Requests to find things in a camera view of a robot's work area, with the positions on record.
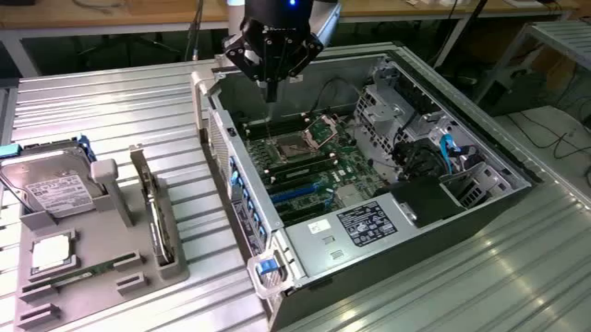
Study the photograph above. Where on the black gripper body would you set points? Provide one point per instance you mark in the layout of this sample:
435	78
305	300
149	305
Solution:
277	20

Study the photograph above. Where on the graphics card with metal bracket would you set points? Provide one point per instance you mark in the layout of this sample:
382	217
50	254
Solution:
159	214

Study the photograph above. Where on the black RAM slot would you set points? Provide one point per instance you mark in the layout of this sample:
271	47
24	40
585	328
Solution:
298	162
277	125
301	166

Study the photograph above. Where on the metal socket cover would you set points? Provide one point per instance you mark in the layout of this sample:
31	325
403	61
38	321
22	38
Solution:
319	131

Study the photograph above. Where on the thin metal locking lever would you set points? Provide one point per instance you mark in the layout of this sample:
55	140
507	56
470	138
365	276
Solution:
269	128

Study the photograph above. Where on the perforated metal drive cage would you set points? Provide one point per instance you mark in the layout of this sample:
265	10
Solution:
383	117

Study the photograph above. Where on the CPU socket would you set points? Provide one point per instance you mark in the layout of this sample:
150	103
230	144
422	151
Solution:
291	148

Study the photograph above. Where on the blue slot retainer clip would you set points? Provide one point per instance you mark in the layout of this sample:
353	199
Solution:
250	204
255	213
263	235
234	162
235	177

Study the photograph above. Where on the green motherboard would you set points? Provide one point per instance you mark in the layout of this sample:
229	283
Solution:
351	166

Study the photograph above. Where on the green RAM stick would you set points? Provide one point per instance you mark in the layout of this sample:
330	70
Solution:
305	173
79	275

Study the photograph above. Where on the long black expansion slot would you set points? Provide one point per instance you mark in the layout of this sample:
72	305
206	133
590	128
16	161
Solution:
291	185
301	208
302	217

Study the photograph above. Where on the blue expansion slot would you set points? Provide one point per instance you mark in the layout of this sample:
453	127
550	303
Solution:
295	193

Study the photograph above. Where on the silver chipset heatsink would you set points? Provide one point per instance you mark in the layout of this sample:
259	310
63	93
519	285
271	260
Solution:
351	195

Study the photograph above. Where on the blue disk carrier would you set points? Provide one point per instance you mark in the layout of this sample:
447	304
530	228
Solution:
86	148

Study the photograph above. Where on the black box device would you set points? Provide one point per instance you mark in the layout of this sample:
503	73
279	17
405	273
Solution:
517	90

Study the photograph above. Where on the black fan shroud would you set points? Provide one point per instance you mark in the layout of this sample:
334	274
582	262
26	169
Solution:
425	200

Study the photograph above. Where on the silver hard disk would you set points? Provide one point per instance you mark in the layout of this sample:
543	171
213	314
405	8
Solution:
51	180

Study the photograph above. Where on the grey power supply unit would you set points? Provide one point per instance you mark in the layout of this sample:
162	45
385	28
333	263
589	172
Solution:
323	249

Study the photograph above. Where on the metal slat shelf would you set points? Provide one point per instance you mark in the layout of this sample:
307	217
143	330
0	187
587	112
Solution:
567	38

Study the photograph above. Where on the black open PC case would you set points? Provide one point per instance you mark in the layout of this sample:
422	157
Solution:
485	221

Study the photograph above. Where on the blue case latch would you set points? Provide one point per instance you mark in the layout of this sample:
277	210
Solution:
267	267

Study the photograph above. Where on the grey parts rack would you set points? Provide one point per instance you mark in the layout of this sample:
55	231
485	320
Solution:
102	242

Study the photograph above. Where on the silver CPU chip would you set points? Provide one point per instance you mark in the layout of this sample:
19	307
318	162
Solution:
51	252

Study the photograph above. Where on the wooden desk with grey frame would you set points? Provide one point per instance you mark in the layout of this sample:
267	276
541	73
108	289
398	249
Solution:
46	17
415	8

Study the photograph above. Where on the metal disk bay bracket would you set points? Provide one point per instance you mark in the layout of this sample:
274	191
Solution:
475	186

